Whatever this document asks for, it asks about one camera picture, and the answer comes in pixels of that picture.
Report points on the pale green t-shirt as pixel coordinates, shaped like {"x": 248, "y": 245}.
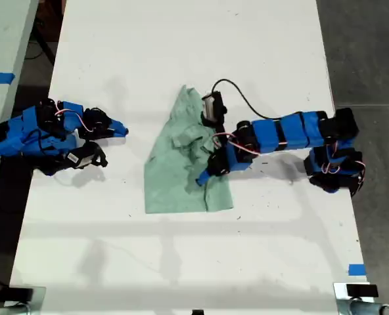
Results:
{"x": 168, "y": 177}

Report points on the black clamp block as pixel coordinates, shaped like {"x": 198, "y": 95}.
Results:
{"x": 18, "y": 294}
{"x": 362, "y": 290}

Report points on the black camera stalk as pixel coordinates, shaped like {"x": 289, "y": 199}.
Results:
{"x": 214, "y": 124}
{"x": 100, "y": 157}

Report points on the pale side table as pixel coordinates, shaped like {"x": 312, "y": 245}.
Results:
{"x": 4, "y": 36}

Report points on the grey black camera box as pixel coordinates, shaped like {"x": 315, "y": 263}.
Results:
{"x": 212, "y": 103}

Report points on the small black edge piece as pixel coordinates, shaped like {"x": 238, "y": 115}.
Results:
{"x": 197, "y": 312}

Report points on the metal clamp plate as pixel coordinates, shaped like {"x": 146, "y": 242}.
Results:
{"x": 39, "y": 298}
{"x": 339, "y": 292}

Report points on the grey metal pipe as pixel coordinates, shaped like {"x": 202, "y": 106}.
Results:
{"x": 4, "y": 311}
{"x": 372, "y": 309}

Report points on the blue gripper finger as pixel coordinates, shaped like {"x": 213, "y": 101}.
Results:
{"x": 118, "y": 132}
{"x": 117, "y": 124}
{"x": 202, "y": 178}

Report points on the small blue tape square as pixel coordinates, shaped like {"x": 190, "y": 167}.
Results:
{"x": 357, "y": 269}

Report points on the black labelled camera box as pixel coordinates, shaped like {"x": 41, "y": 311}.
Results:
{"x": 81, "y": 158}

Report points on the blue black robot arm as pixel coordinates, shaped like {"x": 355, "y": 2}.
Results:
{"x": 10, "y": 138}
{"x": 289, "y": 131}

